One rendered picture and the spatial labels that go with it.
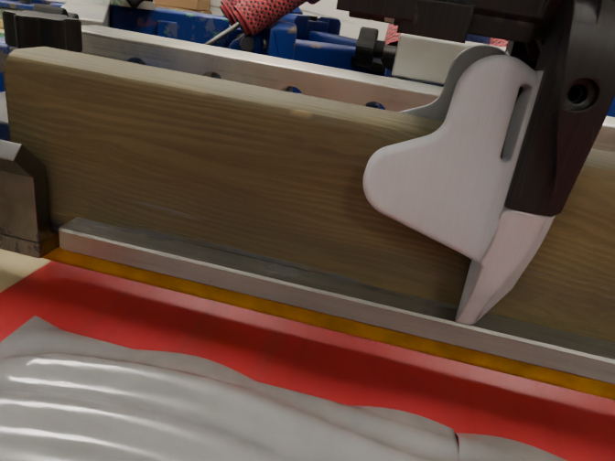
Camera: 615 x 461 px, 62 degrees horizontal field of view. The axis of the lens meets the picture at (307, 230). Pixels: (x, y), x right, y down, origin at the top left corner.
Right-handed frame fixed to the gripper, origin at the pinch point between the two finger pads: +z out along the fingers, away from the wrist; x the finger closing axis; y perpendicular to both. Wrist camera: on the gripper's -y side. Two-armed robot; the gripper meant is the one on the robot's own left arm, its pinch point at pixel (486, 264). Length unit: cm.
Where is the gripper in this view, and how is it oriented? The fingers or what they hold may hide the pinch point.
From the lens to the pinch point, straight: 22.1
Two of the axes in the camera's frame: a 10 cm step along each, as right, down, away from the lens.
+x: -2.1, 3.9, -9.0
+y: -9.7, -2.1, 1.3
